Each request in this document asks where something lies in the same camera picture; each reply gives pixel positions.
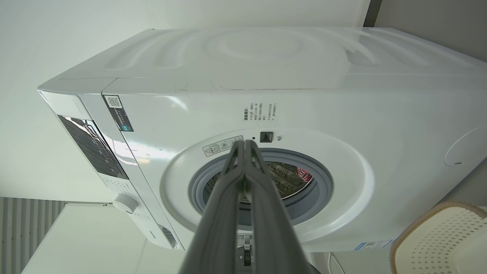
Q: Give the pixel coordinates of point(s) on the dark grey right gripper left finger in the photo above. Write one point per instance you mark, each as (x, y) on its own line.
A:
(215, 224)

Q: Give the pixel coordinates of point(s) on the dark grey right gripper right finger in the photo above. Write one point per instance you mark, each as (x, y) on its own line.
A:
(272, 236)

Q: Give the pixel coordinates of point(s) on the red jersey with white stripes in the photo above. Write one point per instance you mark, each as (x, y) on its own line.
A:
(305, 176)

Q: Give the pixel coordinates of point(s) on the white washing machine dial knob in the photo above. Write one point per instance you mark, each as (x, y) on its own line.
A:
(124, 203)

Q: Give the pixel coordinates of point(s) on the black glossy control display panel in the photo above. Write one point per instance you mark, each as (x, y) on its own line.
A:
(93, 146)

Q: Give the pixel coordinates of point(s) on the cream perforated laundry basket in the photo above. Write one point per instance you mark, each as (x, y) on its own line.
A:
(445, 243)

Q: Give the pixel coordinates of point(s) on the white cabinet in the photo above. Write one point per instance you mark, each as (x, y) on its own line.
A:
(95, 243)

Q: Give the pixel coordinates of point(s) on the dark QR code sticker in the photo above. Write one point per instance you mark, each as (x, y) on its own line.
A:
(118, 112)

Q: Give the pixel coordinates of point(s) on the white front-load washing machine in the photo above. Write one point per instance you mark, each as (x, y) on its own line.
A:
(304, 76)

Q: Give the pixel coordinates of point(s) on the white flat board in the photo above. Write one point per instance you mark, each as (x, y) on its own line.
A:
(471, 148)

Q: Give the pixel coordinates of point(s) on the grey ribbed wall panel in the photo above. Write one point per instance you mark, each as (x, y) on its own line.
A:
(19, 228)

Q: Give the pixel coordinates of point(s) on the dark wall trim strip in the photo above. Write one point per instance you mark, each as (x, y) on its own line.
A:
(373, 12)

